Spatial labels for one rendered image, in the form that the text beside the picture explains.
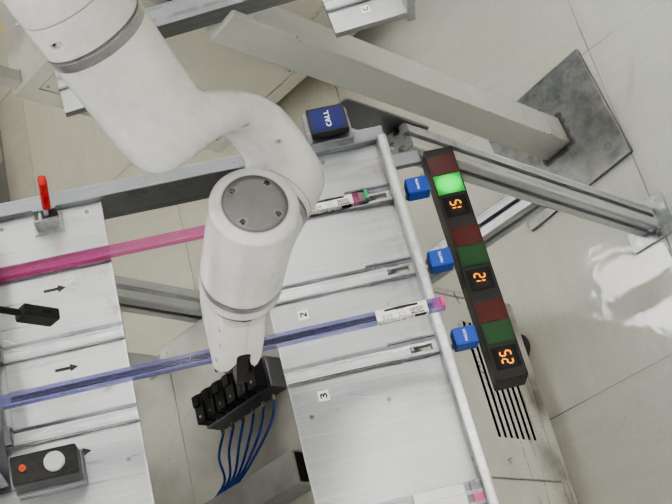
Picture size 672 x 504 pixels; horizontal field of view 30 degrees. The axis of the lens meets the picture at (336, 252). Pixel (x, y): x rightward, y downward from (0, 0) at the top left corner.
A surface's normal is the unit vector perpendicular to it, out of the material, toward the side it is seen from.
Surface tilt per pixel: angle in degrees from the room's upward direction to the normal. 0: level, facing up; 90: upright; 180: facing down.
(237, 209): 55
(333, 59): 90
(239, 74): 90
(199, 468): 0
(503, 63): 0
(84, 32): 75
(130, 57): 85
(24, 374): 47
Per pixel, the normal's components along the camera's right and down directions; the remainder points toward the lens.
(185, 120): 0.69, 0.24
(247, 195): 0.15, -0.50
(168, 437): -0.72, -0.16
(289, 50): 0.29, 0.81
